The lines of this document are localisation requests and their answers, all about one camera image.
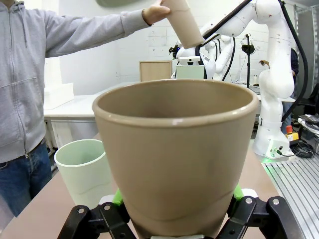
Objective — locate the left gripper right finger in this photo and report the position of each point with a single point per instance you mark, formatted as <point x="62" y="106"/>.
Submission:
<point x="261" y="219"/>

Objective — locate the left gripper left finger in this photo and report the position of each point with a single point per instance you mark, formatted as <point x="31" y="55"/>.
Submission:
<point x="99" y="221"/>

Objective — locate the brown plastic cup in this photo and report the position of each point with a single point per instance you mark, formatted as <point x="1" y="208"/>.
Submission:
<point x="184" y="25"/>
<point x="174" y="154"/>

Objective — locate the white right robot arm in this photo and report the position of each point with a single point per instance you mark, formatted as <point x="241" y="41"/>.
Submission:
<point x="274" y="82"/>

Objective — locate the person's left forearm grey sleeve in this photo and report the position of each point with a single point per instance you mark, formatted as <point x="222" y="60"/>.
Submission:
<point x="114" y="25"/>

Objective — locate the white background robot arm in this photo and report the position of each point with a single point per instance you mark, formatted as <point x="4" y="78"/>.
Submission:
<point x="224" y="59"/>

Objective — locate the white plastic basket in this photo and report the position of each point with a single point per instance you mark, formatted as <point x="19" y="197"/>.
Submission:
<point x="58" y="95"/>

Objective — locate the person's left hand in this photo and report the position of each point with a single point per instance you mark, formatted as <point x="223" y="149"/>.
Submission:
<point x="155" y="12"/>

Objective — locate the yellow red emergency stop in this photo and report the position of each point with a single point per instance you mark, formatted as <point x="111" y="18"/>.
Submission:
<point x="291" y="133"/>

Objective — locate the person in grey hoodie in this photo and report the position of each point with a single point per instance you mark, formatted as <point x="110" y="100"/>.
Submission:
<point x="20" y="87"/>

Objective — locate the person in blue jacket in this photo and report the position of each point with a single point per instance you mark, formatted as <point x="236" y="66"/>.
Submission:
<point x="294" y="62"/>

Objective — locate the wooden board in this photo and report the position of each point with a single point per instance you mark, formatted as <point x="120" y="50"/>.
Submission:
<point x="155" y="71"/>

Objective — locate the black tripod stand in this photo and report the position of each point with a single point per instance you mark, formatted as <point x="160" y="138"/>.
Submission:
<point x="248" y="54"/>

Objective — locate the aluminium rail plate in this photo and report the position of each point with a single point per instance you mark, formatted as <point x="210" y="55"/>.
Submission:
<point x="296" y="189"/>

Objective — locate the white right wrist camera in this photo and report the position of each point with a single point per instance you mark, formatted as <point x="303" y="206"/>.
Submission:
<point x="190" y="60"/>

